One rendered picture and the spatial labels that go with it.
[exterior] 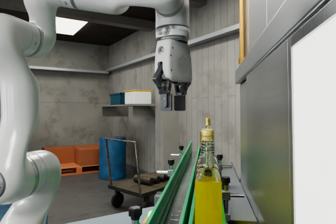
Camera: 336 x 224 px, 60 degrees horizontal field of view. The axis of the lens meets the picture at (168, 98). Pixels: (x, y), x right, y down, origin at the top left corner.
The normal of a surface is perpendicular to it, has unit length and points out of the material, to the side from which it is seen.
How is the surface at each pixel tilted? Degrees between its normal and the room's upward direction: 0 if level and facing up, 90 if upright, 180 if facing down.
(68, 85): 90
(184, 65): 90
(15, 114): 82
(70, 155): 90
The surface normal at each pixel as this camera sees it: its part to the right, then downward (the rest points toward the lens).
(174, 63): 0.75, -0.04
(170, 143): 0.52, -0.04
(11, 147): 0.07, -0.51
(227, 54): -0.85, -0.02
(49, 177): 0.95, 0.21
